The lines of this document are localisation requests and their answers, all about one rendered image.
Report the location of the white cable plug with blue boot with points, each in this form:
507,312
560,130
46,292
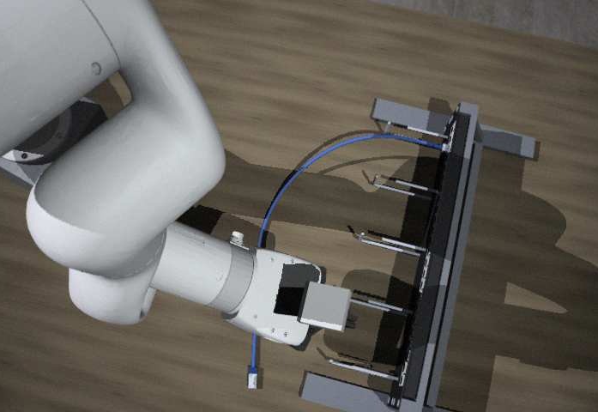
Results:
252,377

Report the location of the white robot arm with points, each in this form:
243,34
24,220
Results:
97,207

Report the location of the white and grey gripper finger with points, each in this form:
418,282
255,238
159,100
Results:
350,317
313,330

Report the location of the blue patch cord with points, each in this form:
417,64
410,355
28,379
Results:
429,144

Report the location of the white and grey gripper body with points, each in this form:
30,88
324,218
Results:
255,312

